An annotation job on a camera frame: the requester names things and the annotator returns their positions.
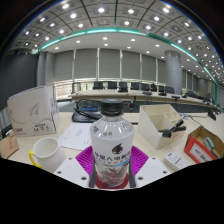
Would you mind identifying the white mug with yellow handle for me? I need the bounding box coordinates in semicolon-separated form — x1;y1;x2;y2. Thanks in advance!
28;136;68;174

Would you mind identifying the clear black-capped drink bottle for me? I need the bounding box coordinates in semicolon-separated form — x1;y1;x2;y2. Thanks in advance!
89;98;135;189

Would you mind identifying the flat brown cardboard sheet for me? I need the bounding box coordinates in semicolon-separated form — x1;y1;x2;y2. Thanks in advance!
0;133;20;160

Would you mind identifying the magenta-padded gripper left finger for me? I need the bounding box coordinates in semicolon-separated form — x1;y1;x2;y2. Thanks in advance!
53;145;98;189

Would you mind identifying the white copy paper carton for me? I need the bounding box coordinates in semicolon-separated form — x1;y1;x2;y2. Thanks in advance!
7;85;60;138

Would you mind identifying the row of black office chairs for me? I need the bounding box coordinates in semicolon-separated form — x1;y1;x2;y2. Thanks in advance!
71;80;214;101

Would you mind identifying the black desk phone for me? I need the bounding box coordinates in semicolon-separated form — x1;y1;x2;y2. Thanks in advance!
71;99;103;124

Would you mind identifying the white desk organizer box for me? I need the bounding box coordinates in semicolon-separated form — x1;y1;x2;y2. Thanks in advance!
137;103;186;150

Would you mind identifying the red-sided open cardboard box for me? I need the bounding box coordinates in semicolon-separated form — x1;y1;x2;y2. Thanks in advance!
183;125;224;165

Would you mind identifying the black marker pen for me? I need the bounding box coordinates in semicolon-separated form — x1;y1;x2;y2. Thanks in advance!
157;118;188;139

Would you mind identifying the grey-green board eraser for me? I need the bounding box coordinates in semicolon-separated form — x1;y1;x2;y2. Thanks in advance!
203;136;221;159

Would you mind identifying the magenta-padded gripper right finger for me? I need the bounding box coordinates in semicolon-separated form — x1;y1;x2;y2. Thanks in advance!
128;145;172;189

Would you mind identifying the printed white paper sheet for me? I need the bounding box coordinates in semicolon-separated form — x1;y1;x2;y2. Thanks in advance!
58;122;96;152

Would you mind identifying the group of ceiling lights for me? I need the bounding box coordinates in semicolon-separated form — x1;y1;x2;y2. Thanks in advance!
13;0;224;81

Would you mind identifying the long curved conference desk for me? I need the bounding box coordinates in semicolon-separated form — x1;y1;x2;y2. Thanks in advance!
68;88;224;113

